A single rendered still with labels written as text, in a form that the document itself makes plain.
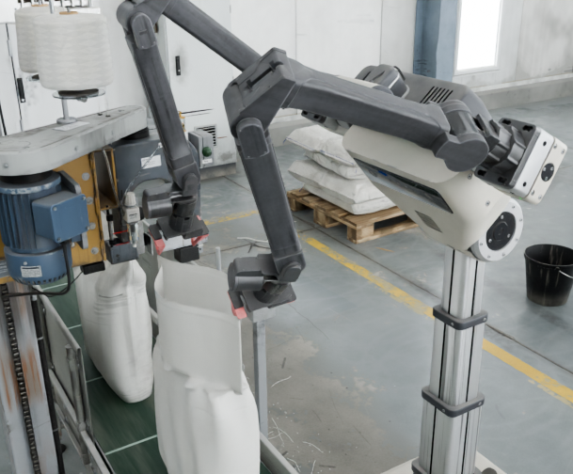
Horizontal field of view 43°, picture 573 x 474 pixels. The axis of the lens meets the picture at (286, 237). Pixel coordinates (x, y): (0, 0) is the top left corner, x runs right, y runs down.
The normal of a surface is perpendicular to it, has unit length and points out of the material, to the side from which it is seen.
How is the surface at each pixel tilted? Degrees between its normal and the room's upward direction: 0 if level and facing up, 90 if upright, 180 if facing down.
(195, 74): 90
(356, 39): 90
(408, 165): 40
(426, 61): 90
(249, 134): 118
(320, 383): 0
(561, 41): 90
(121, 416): 0
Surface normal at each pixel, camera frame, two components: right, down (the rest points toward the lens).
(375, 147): -0.56, -0.57
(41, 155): 0.69, 0.27
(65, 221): 0.83, 0.20
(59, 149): 0.94, 0.12
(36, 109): 0.52, 0.33
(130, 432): -0.01, -0.92
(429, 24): -0.85, 0.21
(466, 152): 0.21, 0.76
